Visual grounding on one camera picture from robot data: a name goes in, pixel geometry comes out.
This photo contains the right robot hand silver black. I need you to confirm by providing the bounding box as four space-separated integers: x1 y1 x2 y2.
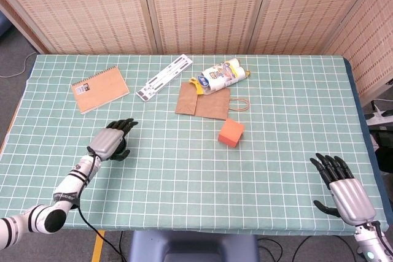
309 153 378 225

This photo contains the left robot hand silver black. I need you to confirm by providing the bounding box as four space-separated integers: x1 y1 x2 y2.
87 117 139 163

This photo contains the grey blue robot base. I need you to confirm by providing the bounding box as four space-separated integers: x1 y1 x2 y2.
128 230 259 262

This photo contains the brown spiral notebook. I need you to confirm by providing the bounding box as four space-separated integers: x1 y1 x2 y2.
71 66 130 115

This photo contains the black box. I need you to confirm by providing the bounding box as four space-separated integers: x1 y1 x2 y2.
368 125 393 172

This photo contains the green checked tablecloth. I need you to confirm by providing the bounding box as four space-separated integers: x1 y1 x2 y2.
0 54 386 237

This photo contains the white folding laptop stand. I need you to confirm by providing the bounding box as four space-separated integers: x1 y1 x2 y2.
136 54 193 102

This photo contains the dark blue table underlay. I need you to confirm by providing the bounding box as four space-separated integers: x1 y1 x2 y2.
342 57 389 223

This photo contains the yellow floor tape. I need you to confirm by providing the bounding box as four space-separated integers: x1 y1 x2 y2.
91 230 106 262

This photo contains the brown paper bag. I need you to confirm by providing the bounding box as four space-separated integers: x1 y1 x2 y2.
174 82 251 121

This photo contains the orange cube block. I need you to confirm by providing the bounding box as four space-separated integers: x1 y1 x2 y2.
218 118 246 148

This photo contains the bamboo screen panel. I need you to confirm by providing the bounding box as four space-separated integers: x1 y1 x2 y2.
322 0 393 97
139 0 273 55
248 0 384 55
0 0 47 55
0 0 154 55

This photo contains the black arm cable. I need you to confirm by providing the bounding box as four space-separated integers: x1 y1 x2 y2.
75 147 128 262

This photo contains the white floor cable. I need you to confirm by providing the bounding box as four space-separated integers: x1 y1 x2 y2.
0 52 37 79

